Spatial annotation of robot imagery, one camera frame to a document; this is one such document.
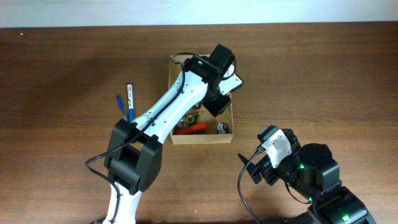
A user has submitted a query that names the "white blue staples box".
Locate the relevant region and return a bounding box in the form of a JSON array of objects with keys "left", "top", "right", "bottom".
[{"left": 216, "top": 123, "right": 229, "bottom": 134}]

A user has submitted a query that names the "orange red stapler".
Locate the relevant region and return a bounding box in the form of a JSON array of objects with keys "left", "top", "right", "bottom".
[{"left": 176, "top": 123, "right": 208, "bottom": 135}]

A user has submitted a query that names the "brown cardboard box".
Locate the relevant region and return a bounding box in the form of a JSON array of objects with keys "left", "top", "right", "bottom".
[{"left": 168, "top": 54, "right": 234, "bottom": 146}]

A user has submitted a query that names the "black yellow correction tape dispenser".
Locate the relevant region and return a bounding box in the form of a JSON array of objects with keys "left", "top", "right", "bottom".
[{"left": 177, "top": 111, "right": 203, "bottom": 129}]

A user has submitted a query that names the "white blue marker pen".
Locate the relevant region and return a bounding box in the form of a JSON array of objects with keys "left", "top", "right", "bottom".
[{"left": 127, "top": 83, "right": 135, "bottom": 123}]

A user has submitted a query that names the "blue ballpoint pen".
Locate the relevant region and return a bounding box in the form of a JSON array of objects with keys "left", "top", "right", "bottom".
[{"left": 116, "top": 95, "right": 128, "bottom": 121}]

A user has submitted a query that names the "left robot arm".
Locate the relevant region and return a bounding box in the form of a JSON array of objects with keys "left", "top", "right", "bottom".
[{"left": 85, "top": 44, "right": 243, "bottom": 223}]

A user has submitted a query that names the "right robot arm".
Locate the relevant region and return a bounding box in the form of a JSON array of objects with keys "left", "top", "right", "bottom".
[{"left": 239, "top": 125, "right": 376, "bottom": 224}]

